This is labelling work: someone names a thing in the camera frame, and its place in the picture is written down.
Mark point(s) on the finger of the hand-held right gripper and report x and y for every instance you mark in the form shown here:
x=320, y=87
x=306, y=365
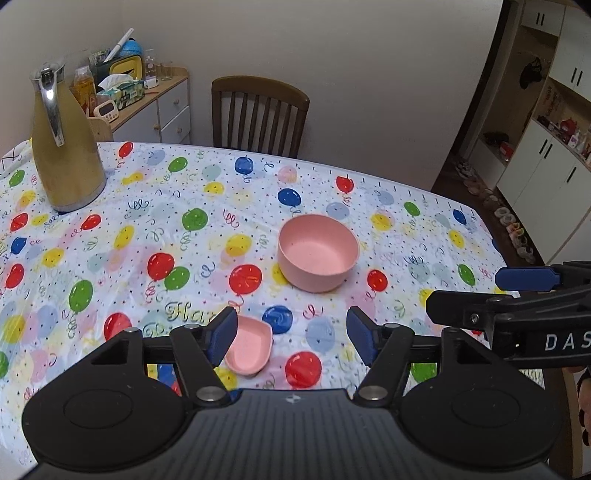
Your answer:
x=461, y=309
x=526, y=279

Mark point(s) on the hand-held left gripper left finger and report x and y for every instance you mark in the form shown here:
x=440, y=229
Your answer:
x=225, y=330

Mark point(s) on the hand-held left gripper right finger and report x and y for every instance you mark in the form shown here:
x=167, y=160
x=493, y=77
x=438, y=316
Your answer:
x=360, y=334

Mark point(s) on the pink heart-shaped dish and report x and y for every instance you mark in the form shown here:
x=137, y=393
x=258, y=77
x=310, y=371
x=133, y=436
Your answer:
x=249, y=348

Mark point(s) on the pink round bowl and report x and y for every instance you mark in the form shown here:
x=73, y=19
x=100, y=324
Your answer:
x=318, y=254

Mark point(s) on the person's right hand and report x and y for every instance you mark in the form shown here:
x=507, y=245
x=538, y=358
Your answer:
x=586, y=397

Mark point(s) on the row of shoes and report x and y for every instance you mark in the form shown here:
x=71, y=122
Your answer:
x=501, y=214

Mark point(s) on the balloon printed tablecloth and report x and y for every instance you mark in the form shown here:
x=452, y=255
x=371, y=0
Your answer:
x=207, y=203

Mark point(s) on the black hanging bag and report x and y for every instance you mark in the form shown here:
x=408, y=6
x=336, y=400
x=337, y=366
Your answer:
x=531, y=74

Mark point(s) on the dark wooden chair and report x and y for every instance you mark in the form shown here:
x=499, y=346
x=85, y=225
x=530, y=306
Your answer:
x=258, y=115

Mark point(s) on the wooden sideboard with drawers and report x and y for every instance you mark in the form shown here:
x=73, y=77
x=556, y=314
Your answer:
x=171, y=110

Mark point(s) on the beige thermos jug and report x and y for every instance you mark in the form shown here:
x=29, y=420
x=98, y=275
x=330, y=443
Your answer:
x=64, y=161

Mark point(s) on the light wooden chair back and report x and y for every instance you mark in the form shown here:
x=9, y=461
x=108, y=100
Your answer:
x=101, y=130

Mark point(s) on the white kitchen timer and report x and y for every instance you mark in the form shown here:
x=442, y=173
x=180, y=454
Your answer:
x=106, y=110

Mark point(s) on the green tissue box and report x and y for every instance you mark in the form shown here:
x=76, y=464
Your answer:
x=122, y=91

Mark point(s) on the clear drinking glass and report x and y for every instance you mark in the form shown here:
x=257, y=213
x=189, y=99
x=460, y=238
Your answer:
x=166, y=71

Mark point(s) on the clear glass bottle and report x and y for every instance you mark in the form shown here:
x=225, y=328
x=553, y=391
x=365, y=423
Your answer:
x=150, y=64

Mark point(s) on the orange drink bottle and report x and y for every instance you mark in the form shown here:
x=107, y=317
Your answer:
x=85, y=90

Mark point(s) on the yellow black bag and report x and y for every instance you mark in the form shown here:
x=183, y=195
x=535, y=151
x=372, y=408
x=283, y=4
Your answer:
x=124, y=67

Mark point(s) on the white stick tool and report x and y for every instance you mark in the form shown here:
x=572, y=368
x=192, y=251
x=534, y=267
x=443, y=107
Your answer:
x=117, y=46

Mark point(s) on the white wall cabinet unit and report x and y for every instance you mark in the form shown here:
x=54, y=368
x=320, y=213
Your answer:
x=549, y=166

